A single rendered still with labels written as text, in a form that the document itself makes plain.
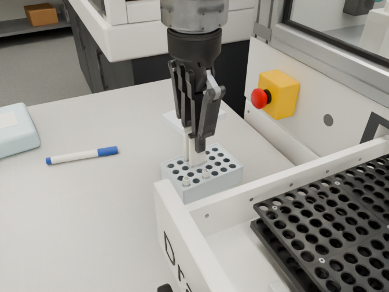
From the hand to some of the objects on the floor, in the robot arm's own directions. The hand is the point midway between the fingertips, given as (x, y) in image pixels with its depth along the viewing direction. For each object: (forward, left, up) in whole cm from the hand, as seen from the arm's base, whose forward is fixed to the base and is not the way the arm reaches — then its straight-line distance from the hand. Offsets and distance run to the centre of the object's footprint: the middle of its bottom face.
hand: (194, 146), depth 56 cm
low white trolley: (-10, +13, -83) cm, 85 cm away
